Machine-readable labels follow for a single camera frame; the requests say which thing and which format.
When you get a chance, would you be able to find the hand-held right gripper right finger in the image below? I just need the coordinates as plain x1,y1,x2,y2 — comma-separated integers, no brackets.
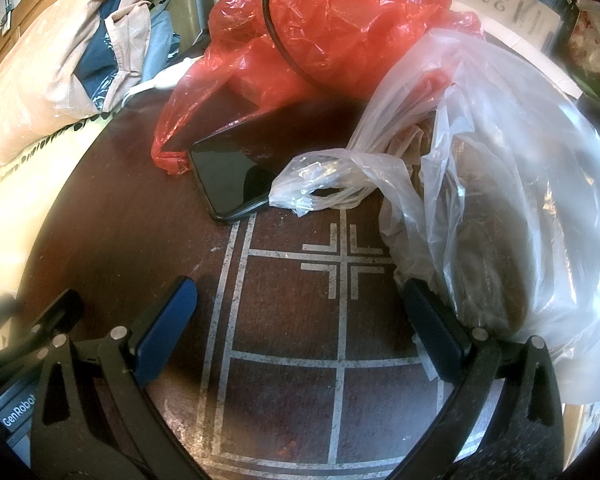
390,277,566,480

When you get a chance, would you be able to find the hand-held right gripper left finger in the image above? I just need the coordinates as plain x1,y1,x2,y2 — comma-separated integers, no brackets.
30,276,206,480

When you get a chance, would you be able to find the yellow patterned blanket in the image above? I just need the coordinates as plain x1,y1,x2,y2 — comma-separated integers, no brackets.
0,102,126,321

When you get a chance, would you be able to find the black smartphone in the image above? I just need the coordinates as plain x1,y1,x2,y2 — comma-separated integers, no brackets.
187,120,286,223

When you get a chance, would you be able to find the white printed box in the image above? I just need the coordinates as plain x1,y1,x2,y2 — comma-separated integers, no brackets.
562,399,600,466

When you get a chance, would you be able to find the clear plastic bag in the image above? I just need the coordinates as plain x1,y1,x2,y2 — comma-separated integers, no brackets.
268,27,600,406

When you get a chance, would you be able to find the pink pillow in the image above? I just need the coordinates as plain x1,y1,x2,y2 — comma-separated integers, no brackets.
0,0,173,173

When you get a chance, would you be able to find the blue cloth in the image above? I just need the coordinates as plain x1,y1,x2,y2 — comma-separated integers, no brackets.
75,0,181,111

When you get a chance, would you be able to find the wooden headboard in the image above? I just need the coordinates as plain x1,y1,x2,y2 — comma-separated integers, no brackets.
0,0,101,76

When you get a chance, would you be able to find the red plastic bag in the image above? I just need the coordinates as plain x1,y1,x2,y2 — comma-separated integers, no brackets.
150,0,486,176

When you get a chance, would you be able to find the floral plastic bag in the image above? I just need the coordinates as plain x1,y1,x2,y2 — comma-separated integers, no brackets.
565,0,600,82

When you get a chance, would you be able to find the white charger cable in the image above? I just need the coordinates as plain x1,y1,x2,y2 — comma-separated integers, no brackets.
122,57,201,107

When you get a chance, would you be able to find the black cable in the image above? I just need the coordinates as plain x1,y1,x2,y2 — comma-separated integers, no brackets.
261,0,331,92

